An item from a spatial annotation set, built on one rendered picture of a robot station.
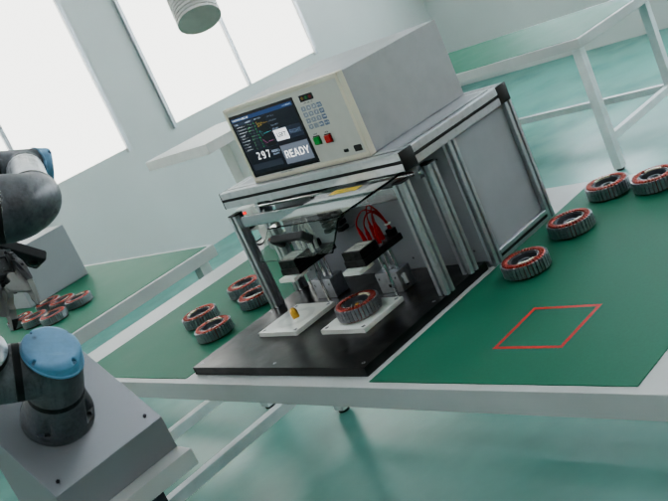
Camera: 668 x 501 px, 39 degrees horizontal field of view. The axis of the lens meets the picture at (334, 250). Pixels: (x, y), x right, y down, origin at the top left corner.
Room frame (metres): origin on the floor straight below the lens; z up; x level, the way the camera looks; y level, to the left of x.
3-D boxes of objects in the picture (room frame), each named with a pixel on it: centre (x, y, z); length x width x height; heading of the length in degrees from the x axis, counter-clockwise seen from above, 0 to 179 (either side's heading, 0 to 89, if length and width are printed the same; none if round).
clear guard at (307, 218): (2.10, -0.04, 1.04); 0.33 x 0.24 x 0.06; 130
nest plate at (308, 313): (2.33, 0.16, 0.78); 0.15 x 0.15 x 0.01; 40
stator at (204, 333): (2.59, 0.40, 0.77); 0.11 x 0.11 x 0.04
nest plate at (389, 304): (2.14, 0.00, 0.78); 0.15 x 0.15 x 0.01; 40
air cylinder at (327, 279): (2.42, 0.05, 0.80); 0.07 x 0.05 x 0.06; 40
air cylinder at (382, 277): (2.24, -0.11, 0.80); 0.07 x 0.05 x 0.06; 40
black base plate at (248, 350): (2.25, 0.07, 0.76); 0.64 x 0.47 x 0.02; 40
